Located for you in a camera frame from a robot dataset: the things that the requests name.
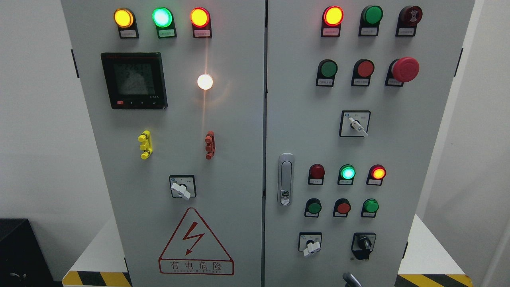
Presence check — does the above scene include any silver robotic hand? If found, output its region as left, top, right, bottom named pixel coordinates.
left=342, top=272, right=362, bottom=287

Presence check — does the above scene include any red push button lower middle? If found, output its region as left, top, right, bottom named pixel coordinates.
left=333, top=198, right=351, bottom=218

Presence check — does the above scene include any green push button lower right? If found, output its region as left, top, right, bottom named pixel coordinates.
left=361, top=199, right=380, bottom=218

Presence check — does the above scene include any green push button lower left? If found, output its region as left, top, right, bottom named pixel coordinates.
left=304, top=198, right=322, bottom=218

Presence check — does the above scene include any red push button upper row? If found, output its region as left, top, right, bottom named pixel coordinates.
left=351, top=59, right=375, bottom=87

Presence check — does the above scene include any green push button upper row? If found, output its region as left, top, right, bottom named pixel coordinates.
left=316, top=59, right=338, bottom=87

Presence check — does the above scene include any red emergency stop mushroom button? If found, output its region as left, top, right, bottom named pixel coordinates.
left=384, top=57, right=420, bottom=87

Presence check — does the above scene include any white platform with hazard stripes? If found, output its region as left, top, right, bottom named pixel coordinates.
left=62, top=216, right=473, bottom=287

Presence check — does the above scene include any green indicator light lower middle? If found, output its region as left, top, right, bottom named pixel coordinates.
left=337, top=165, right=356, bottom=186

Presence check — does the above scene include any red lit indicator lower right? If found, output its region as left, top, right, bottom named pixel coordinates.
left=366, top=165, right=386, bottom=186

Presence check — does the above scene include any red indicator light lower left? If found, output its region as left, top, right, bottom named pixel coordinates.
left=308, top=164, right=326, bottom=185

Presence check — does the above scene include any red electrical hazard warning sticker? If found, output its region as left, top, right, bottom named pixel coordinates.
left=158, top=207, right=234, bottom=276

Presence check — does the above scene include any grey right cabinet door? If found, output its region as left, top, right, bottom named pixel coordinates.
left=265, top=0, right=474, bottom=287

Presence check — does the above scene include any grey cabinet door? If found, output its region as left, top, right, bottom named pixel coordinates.
left=61, top=0, right=265, bottom=287
left=265, top=0, right=474, bottom=287

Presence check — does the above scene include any red test terminal block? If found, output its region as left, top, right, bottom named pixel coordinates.
left=204, top=130, right=216, bottom=160

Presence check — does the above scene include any white lit indicator light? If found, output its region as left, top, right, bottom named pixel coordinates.
left=197, top=73, right=214, bottom=90

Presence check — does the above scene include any yellow test terminal block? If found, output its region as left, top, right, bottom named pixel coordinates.
left=138, top=130, right=153, bottom=160

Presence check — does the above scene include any grey left cabinet door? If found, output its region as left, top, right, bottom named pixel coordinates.
left=61, top=0, right=265, bottom=287

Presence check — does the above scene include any red lit indicator top right door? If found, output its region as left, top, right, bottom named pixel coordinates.
left=321, top=6, right=344, bottom=37

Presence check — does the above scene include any green indicator top right door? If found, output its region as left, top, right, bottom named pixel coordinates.
left=358, top=5, right=384, bottom=37

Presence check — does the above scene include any dark red buzzer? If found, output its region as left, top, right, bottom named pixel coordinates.
left=395, top=6, right=423, bottom=37

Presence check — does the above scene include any black digital power meter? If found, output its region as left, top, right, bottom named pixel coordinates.
left=100, top=51, right=168, bottom=110

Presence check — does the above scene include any red lit indicator light left door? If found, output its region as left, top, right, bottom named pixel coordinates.
left=190, top=7, right=212, bottom=38

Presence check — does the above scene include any green lit indicator light top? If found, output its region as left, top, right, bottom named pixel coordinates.
left=152, top=7, right=177, bottom=39

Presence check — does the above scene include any black cabinet lower left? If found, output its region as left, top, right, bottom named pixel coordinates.
left=0, top=218, right=53, bottom=287

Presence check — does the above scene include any yellow indicator light top left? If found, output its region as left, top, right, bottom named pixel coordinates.
left=113, top=8, right=139, bottom=39

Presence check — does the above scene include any black rotary knob switch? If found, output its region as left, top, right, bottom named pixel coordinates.
left=351, top=232, right=377, bottom=260

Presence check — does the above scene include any white selector switch lower right door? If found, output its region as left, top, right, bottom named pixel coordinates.
left=298, top=232, right=322, bottom=258

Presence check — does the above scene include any white selector switch door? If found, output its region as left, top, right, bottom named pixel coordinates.
left=298, top=232, right=322, bottom=258
left=168, top=175, right=196, bottom=201

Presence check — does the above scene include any silver door handle lock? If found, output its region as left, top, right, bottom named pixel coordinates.
left=277, top=153, right=294, bottom=206

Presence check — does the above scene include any white selector switch upper right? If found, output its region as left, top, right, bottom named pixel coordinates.
left=339, top=110, right=371, bottom=138

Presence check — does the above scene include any white selector switch left door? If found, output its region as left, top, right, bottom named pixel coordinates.
left=168, top=175, right=196, bottom=201

